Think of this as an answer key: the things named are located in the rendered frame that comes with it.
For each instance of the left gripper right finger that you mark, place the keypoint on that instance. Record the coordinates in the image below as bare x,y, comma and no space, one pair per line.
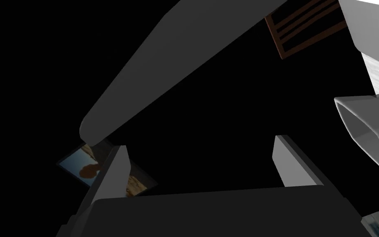
291,168

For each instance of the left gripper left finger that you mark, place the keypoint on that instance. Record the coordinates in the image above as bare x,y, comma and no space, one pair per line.
117,177

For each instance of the framed blue and orange picture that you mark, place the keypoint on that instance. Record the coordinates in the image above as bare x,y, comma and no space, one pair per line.
77,164

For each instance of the pale grey appliance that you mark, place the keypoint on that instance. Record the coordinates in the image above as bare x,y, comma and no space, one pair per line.
367,26

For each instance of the brown wooden slatted frame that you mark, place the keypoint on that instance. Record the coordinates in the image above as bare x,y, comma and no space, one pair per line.
273,35

